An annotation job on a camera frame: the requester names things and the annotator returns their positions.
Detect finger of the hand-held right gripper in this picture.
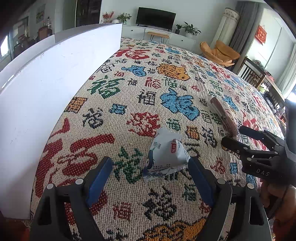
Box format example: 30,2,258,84
221,137,280,163
239,126,285,149

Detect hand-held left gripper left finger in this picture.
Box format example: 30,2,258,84
30,156,114,241

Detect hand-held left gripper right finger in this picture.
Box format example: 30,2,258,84
187,156,271,241

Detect maroon snack packet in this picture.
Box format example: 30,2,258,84
208,96,242,139

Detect white blue triangular packet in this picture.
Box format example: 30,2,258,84
142,127,191,183

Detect white cardboard box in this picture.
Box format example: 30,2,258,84
0,23,123,219

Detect person's right hand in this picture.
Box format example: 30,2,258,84
260,182,296,220

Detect cluttered wooden side table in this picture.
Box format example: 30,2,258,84
261,70,287,112

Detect wooden slat chair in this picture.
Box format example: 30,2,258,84
236,56,266,88

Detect light sheer curtain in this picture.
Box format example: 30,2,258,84
276,44,296,98

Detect orange lounge chair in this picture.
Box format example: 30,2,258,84
200,40,241,66

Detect printed woven blanket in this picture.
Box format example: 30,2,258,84
30,37,287,241

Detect fuzzy orange-red clothing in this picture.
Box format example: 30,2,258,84
0,218,31,241

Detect white standing air conditioner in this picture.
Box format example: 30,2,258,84
211,7,240,49

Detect grey curtain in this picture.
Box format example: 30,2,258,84
228,1,258,61

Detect white television cabinet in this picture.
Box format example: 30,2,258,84
121,23,196,51

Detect large green potted plant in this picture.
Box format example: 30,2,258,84
182,22,201,39

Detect wooden stool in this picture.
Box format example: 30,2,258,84
147,32,170,44

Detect black television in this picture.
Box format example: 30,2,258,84
136,7,176,30

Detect dark wooden dining table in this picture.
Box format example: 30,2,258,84
14,35,38,56

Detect dark wooden dining chair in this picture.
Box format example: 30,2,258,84
38,27,53,40

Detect leafy plant in glass pot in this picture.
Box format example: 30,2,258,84
117,13,132,24

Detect red flower vase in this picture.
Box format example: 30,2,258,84
102,11,114,23

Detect dark glass display cabinet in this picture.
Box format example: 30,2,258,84
75,0,102,28

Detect red wall hanging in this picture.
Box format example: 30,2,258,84
254,25,267,44

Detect wall painting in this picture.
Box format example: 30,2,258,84
36,3,46,24

